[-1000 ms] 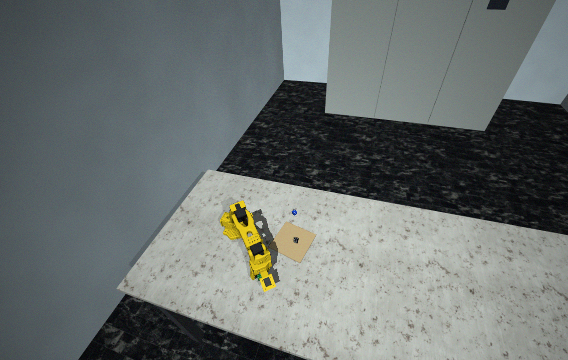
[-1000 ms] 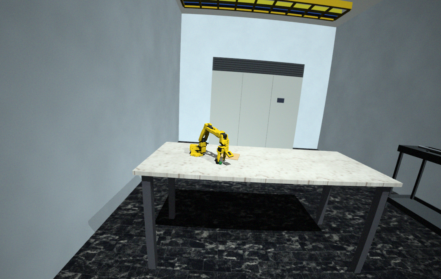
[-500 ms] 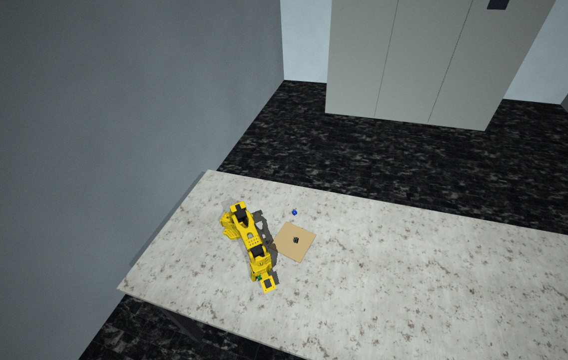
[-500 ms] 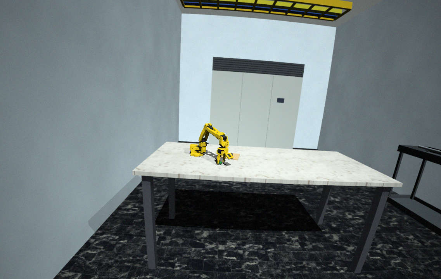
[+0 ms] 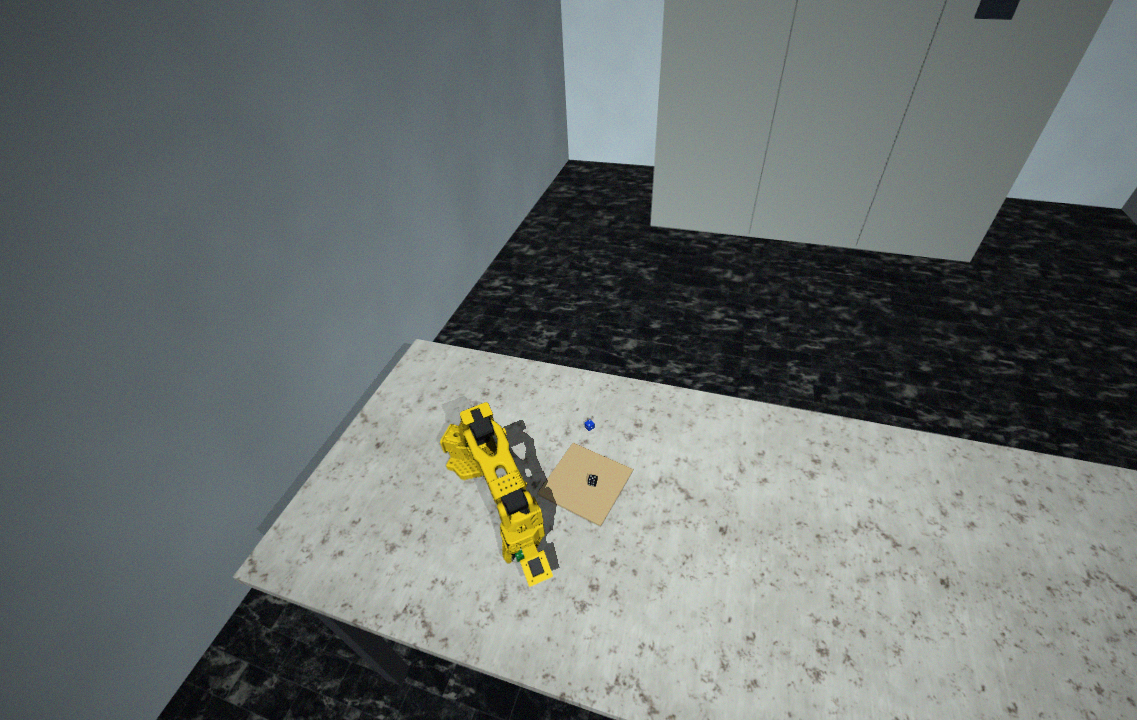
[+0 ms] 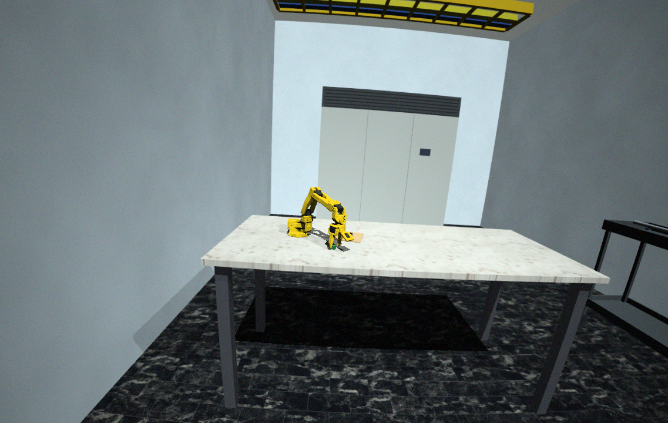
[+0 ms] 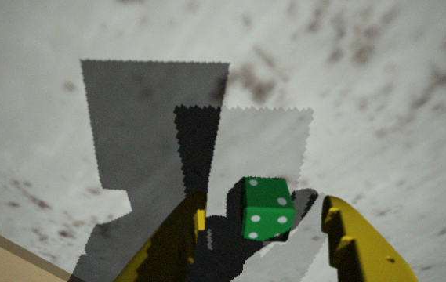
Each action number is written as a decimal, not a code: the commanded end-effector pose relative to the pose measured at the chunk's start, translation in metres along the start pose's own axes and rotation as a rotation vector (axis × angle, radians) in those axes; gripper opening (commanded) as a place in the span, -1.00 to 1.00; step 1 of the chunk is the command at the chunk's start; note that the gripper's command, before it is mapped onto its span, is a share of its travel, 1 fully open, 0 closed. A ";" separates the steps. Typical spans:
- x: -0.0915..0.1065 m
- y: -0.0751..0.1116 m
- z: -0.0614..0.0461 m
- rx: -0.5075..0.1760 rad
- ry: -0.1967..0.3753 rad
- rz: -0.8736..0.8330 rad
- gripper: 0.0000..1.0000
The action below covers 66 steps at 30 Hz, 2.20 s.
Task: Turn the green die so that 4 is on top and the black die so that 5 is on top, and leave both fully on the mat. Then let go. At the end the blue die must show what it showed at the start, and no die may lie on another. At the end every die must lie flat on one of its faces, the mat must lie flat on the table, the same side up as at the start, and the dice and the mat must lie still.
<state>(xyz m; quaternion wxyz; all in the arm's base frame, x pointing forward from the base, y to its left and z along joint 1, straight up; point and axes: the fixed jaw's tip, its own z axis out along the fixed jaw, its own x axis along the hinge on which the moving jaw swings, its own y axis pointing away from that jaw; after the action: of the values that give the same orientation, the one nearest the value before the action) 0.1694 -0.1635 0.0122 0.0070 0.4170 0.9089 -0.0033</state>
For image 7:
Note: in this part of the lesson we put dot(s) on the green die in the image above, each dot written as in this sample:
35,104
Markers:
266,209

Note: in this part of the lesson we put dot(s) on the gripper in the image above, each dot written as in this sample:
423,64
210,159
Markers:
355,248

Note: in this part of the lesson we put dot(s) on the tan square mat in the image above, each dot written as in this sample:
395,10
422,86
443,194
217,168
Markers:
17,264

